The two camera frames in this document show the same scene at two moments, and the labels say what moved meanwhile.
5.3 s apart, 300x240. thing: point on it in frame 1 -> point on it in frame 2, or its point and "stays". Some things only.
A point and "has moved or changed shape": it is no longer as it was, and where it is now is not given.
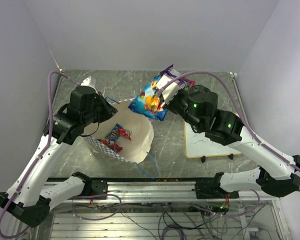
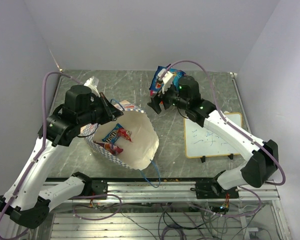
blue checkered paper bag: [139, 127] has moved or changed shape
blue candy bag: [148, 104] -> [176, 74]
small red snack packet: [124, 133] stays
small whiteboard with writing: [197, 145] stays
